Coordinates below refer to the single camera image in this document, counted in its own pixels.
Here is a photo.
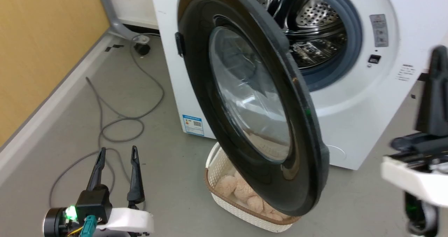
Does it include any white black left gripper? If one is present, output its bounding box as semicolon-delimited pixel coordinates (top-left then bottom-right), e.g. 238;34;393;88
75;146;155;235

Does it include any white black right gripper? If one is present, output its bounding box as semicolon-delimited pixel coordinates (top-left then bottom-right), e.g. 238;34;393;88
381;46;448;208

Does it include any white washing machine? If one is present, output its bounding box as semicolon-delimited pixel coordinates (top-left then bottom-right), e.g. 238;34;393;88
150;0;448;170

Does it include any grey rubber door gasket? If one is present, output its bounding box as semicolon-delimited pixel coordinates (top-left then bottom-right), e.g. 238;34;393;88
241;0;364;92

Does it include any black round washing machine door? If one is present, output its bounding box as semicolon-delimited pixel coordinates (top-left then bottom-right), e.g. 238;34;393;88
176;0;330;217

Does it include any steel washing machine drum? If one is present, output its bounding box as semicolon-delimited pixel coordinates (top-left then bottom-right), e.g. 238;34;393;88
250;0;349;70

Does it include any grey warning sticker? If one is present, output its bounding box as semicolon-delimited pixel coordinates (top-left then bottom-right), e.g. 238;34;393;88
370;14;389;48

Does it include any blue energy label sticker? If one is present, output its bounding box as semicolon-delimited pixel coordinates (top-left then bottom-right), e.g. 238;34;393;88
182;114;205;137

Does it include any white laundry basket brown rim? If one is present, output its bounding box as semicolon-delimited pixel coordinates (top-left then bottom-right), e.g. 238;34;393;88
204;141;302;233

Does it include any black caster wheel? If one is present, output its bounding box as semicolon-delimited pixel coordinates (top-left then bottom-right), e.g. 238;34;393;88
134;43;151;56

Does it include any grey furniture leg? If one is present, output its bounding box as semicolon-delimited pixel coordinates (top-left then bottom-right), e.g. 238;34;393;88
99;0;152;43

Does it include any teal cable connector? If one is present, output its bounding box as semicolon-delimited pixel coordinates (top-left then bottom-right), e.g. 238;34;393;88
79;215;97;237

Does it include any grey floor cable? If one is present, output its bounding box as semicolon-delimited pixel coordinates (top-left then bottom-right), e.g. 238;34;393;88
49;37;165;209

